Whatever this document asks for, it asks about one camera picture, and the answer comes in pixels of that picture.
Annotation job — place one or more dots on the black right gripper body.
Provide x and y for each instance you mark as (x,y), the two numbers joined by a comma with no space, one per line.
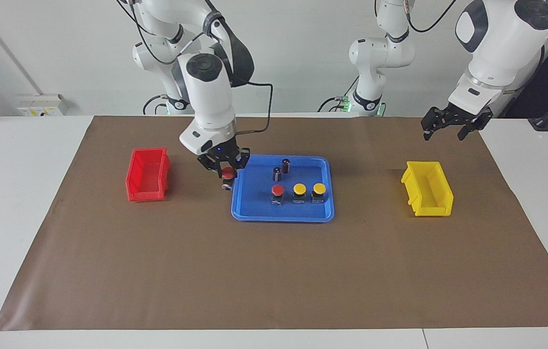
(223,154)

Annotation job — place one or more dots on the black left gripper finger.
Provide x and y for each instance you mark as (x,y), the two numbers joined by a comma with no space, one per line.
(465,133)
(426,133)

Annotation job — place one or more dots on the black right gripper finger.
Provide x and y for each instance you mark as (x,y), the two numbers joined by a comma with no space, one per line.
(219,172)
(241,164)

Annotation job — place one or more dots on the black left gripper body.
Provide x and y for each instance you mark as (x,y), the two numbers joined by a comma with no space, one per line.
(462,115)

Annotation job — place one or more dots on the red push button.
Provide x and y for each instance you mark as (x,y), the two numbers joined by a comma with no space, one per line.
(228,173)
(278,190)

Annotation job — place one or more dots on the yellow push button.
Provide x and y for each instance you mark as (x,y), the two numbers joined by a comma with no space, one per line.
(319,188)
(299,189)

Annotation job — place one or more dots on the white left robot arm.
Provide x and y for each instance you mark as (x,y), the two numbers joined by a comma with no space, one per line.
(496,48)

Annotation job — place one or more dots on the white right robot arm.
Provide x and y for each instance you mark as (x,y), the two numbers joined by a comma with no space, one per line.
(208,87)

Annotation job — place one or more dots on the black cylindrical capacitor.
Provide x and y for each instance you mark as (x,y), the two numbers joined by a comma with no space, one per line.
(277,174)
(286,166)

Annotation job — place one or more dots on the blue plastic tray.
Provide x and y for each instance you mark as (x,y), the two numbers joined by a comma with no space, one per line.
(259,211)

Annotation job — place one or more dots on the yellow plastic bin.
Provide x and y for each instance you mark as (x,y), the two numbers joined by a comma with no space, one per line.
(429,191)

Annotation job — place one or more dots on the red plastic bin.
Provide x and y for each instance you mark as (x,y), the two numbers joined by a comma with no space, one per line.
(148,182)

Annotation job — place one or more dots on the brown paper table mat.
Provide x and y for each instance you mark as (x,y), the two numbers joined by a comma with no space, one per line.
(274,271)

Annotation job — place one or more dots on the white wall socket box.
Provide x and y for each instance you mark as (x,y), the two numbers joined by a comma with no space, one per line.
(41,104)

